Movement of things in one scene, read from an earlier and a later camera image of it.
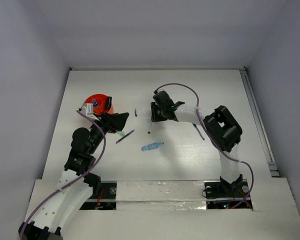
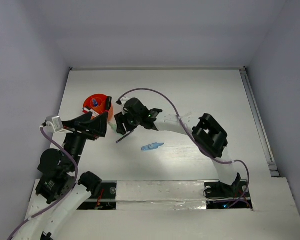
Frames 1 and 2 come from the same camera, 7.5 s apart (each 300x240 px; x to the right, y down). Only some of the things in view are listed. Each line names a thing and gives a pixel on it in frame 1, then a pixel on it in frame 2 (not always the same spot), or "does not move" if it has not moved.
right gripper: x=155 y=117 to x=120 y=119
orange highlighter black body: x=108 y=102 does not move
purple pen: x=124 y=136 does not move
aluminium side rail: x=273 y=168 does not move
